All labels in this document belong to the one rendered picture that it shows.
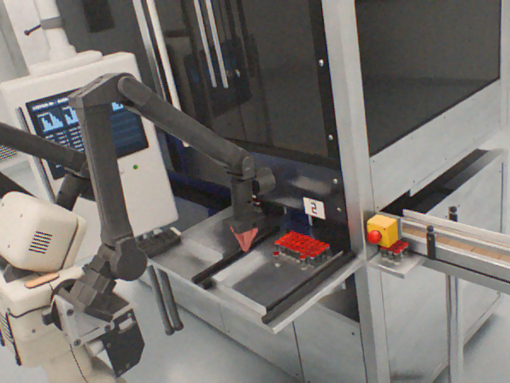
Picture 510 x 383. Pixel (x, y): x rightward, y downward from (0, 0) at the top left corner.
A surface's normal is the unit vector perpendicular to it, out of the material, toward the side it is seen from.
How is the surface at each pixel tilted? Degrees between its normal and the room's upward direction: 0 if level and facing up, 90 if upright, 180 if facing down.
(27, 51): 90
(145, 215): 90
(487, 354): 0
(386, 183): 90
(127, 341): 90
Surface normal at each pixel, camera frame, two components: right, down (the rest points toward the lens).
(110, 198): 0.60, 0.17
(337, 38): -0.72, 0.40
